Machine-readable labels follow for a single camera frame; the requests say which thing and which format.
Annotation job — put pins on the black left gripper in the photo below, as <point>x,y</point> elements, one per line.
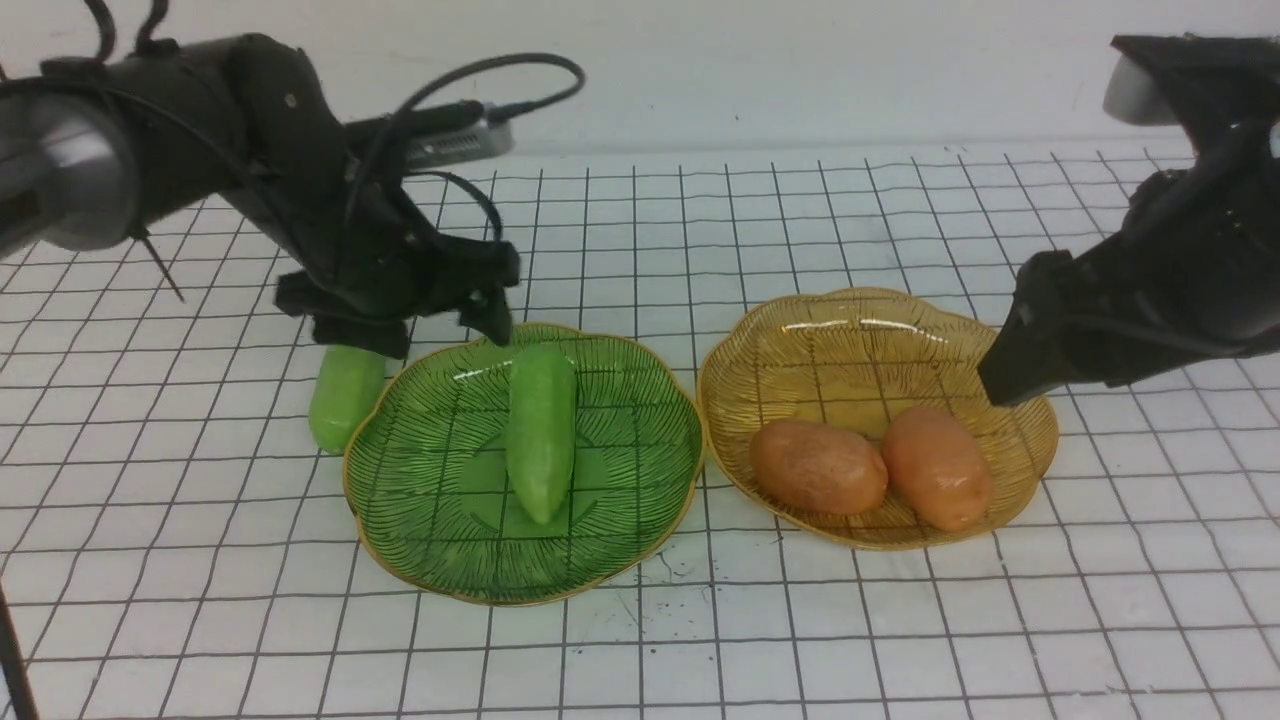
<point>369,259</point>

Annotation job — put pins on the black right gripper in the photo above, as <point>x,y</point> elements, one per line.
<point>1192,274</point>

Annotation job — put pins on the green toy gourd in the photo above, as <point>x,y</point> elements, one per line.
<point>541,429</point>
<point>347,387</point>

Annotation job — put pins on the orange toy potato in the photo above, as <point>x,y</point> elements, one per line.
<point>937,467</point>
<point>814,467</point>

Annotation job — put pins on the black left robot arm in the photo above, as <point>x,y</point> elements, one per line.
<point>94,154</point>

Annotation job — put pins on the green glass plate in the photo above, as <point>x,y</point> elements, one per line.
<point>425,475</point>

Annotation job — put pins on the amber glass plate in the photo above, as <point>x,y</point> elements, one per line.
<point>855,359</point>

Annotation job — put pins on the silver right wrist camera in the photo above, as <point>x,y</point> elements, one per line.
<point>1135,93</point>

